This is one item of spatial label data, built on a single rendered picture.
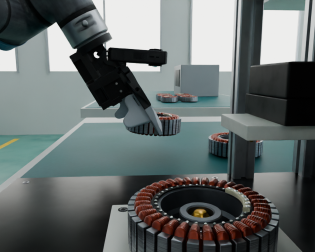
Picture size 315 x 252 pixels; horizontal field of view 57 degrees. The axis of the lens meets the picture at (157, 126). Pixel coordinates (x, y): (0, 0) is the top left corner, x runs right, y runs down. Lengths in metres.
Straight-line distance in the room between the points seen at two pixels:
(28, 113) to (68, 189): 4.65
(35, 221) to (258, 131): 0.23
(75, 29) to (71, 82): 4.27
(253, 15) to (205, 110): 1.20
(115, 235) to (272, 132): 0.15
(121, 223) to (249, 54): 0.27
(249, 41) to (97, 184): 0.28
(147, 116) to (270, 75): 0.33
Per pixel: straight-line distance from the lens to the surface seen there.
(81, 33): 0.54
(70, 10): 0.54
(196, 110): 1.58
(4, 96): 5.13
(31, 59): 4.97
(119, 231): 0.26
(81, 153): 0.64
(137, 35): 4.73
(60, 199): 0.37
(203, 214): 0.23
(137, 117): 0.52
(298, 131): 0.21
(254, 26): 0.42
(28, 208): 0.36
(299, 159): 0.47
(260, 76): 0.24
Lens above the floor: 0.91
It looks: 10 degrees down
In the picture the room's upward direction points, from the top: straight up
